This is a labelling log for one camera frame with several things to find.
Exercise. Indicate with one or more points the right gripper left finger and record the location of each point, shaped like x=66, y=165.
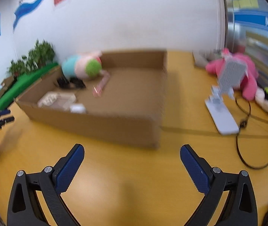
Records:
x=24, y=207

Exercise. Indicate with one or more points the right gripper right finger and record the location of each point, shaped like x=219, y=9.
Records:
x=240, y=207

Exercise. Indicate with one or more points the clear white phone case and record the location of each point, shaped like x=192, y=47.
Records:
x=57, y=100

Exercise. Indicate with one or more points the white earbuds case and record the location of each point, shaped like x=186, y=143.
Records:
x=77, y=108

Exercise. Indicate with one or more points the black sunglasses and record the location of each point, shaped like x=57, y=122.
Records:
x=72, y=83

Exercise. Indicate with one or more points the pink transparent pen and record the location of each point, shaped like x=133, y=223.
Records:
x=98, y=89

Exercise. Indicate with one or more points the pink pig plush toy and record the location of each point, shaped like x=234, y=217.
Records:
x=86, y=66

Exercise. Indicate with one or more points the green table cloth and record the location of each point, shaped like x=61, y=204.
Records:
x=23, y=82

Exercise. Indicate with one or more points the small potted plant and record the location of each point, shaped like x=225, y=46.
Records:
x=17, y=68

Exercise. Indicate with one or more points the potted green plant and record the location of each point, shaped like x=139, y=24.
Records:
x=41, y=54

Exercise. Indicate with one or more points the cardboard box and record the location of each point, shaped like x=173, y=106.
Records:
x=128, y=111

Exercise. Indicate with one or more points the magenta plush toy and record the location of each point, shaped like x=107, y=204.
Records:
x=234, y=71

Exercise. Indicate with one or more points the grey folded cloth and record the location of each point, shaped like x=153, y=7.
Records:
x=202, y=57

